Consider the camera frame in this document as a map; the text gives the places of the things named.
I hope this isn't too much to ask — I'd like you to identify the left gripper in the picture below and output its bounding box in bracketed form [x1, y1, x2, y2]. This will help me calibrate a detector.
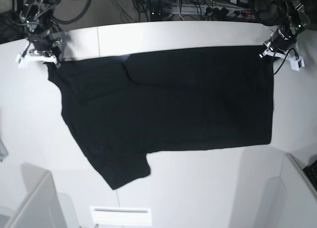
[262, 25, 299, 55]

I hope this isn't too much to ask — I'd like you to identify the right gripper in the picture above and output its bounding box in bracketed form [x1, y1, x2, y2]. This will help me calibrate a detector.
[27, 30, 62, 59]

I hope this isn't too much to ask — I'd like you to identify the black T-shirt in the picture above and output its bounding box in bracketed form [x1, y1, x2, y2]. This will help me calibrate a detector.
[48, 46, 274, 190]

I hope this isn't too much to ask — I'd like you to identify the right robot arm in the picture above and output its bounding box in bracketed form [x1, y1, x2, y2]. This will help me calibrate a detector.
[19, 0, 92, 64]

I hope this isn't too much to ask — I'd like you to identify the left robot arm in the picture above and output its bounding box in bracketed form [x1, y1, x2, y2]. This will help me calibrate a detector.
[248, 0, 310, 52]

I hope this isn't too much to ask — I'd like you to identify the white power strip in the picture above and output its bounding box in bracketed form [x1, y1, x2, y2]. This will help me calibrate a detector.
[169, 4, 256, 22]

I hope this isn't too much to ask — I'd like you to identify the black keyboard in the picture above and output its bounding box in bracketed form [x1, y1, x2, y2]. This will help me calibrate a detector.
[304, 161, 317, 188]

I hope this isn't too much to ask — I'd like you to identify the white partition panel left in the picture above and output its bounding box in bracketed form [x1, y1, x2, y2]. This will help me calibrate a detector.
[0, 163, 80, 228]

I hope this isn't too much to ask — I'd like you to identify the white partition panel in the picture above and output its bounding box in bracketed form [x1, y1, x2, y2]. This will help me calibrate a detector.
[257, 152, 317, 228]
[0, 163, 80, 228]

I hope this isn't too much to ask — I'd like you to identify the white partition panel right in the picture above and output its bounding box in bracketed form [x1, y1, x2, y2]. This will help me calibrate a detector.
[257, 152, 317, 228]

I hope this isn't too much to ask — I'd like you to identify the white table slot plate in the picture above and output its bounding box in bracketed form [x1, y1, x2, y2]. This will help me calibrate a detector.
[90, 206, 152, 226]

